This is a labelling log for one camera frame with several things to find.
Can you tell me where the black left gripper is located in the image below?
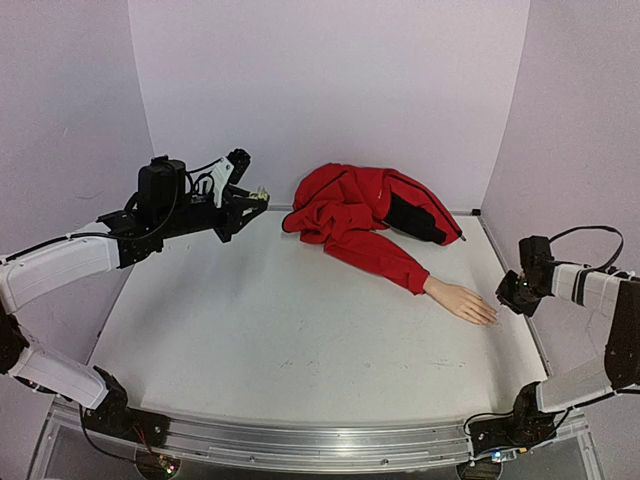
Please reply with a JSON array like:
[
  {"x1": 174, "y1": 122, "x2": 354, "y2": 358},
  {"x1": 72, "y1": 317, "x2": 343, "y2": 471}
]
[{"x1": 159, "y1": 188, "x2": 269, "y2": 242}]

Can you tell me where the clear nail polish bottle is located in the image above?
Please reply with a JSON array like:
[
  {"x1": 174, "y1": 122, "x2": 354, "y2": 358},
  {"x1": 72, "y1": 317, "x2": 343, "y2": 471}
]
[{"x1": 249, "y1": 189, "x2": 270, "y2": 202}]

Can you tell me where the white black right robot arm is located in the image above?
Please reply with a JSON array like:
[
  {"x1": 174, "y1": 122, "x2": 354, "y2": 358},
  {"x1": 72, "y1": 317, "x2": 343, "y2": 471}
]
[{"x1": 496, "y1": 263, "x2": 639, "y2": 442}]

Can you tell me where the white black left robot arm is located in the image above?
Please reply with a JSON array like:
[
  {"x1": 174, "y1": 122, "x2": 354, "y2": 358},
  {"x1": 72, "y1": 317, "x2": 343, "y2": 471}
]
[{"x1": 1, "y1": 186, "x2": 269, "y2": 437}]

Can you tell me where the mannequin hand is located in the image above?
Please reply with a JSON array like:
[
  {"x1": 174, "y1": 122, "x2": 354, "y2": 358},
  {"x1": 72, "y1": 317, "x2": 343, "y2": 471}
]
[{"x1": 424, "y1": 276, "x2": 496, "y2": 326}]

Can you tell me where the red black sports jacket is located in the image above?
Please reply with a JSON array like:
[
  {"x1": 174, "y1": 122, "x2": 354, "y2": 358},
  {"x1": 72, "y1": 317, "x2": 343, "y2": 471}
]
[{"x1": 282, "y1": 163, "x2": 463, "y2": 295}]

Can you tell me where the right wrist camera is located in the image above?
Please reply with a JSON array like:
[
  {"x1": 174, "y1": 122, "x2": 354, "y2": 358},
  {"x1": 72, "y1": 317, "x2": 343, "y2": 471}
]
[{"x1": 518, "y1": 235, "x2": 554, "y2": 284}]

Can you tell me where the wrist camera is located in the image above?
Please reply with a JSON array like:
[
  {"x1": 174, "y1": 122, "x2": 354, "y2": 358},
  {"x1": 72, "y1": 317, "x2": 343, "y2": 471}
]
[
  {"x1": 518, "y1": 235, "x2": 554, "y2": 284},
  {"x1": 137, "y1": 149, "x2": 251, "y2": 209}
]

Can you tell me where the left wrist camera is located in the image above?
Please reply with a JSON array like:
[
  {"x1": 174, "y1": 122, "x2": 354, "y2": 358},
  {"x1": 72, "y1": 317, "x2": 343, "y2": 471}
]
[{"x1": 137, "y1": 149, "x2": 251, "y2": 209}]

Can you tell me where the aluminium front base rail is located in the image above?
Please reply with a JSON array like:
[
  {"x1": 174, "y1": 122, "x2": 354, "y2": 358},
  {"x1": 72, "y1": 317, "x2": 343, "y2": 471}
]
[{"x1": 44, "y1": 399, "x2": 596, "y2": 480}]

